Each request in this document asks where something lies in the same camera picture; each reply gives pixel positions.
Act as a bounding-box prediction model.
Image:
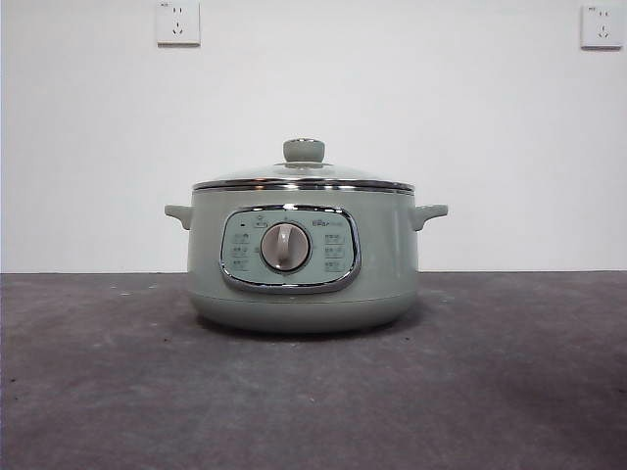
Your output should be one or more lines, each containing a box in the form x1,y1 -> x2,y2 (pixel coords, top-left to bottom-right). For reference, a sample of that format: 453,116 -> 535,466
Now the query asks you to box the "white wall socket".
580,3 -> 625,50
156,0 -> 201,48

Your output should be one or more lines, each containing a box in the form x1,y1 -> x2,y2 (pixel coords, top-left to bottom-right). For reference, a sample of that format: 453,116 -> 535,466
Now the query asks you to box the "pale green electric pot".
164,185 -> 450,335

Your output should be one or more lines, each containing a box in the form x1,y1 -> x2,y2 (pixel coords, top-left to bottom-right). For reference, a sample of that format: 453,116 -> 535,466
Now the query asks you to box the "glass lid with green knob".
190,137 -> 411,192

